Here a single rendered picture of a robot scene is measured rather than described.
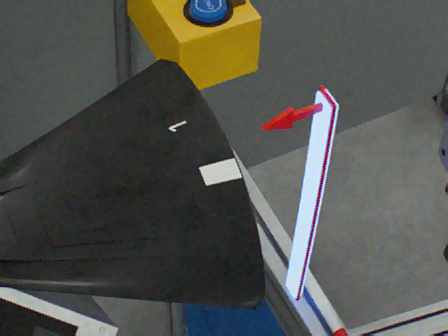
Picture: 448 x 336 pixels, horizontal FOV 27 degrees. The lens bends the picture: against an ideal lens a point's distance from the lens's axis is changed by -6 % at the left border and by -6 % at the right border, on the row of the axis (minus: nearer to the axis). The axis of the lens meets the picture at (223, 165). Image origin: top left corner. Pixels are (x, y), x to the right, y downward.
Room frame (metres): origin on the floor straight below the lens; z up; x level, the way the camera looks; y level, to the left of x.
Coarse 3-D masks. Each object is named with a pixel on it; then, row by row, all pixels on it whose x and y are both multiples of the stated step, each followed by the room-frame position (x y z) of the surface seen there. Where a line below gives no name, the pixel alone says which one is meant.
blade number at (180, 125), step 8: (184, 112) 0.53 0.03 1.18; (168, 120) 0.52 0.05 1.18; (176, 120) 0.52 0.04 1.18; (184, 120) 0.52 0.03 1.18; (168, 128) 0.51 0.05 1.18; (176, 128) 0.51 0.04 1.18; (184, 128) 0.51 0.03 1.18; (192, 128) 0.51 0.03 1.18; (168, 136) 0.50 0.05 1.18; (176, 136) 0.51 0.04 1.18
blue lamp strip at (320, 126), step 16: (320, 96) 0.55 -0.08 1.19; (320, 112) 0.54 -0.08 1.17; (320, 128) 0.54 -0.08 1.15; (320, 144) 0.54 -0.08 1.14; (320, 160) 0.53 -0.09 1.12; (304, 192) 0.55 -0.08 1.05; (304, 208) 0.54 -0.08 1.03; (304, 224) 0.54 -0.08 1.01; (304, 240) 0.54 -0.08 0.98; (304, 256) 0.54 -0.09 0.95; (288, 272) 0.55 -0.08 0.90; (288, 288) 0.55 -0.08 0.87
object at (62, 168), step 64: (64, 128) 0.50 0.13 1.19; (128, 128) 0.51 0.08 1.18; (0, 192) 0.43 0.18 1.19; (64, 192) 0.44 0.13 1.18; (128, 192) 0.45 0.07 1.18; (192, 192) 0.46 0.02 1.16; (0, 256) 0.37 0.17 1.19; (64, 256) 0.38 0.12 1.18; (128, 256) 0.39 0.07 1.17; (192, 256) 0.41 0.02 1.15; (256, 256) 0.42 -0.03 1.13
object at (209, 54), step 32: (128, 0) 0.85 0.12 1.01; (160, 0) 0.78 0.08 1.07; (224, 0) 0.79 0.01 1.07; (160, 32) 0.76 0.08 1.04; (192, 32) 0.73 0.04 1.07; (224, 32) 0.74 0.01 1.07; (256, 32) 0.76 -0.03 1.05; (192, 64) 0.72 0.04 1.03; (224, 64) 0.74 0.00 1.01; (256, 64) 0.76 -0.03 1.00
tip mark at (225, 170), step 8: (232, 160) 0.49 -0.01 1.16; (200, 168) 0.48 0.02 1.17; (208, 168) 0.48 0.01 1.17; (216, 168) 0.48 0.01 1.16; (224, 168) 0.49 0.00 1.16; (232, 168) 0.49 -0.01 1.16; (208, 176) 0.48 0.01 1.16; (216, 176) 0.48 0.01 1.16; (224, 176) 0.48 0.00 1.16; (232, 176) 0.48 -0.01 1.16; (240, 176) 0.48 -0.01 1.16; (208, 184) 0.47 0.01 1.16
